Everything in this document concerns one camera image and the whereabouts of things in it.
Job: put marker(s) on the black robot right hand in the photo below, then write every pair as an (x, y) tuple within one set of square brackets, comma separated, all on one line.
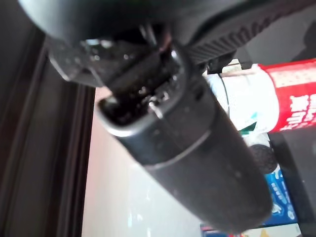
[(185, 148)]

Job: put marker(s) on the black store shelf unit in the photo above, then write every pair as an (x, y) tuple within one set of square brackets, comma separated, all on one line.
[(37, 148)]

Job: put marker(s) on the clear water bottle red cap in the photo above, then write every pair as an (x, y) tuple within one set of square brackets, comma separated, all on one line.
[(291, 84)]

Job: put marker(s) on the blue Oreo cookie box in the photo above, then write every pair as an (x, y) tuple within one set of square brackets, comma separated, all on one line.
[(259, 232), (284, 197)]

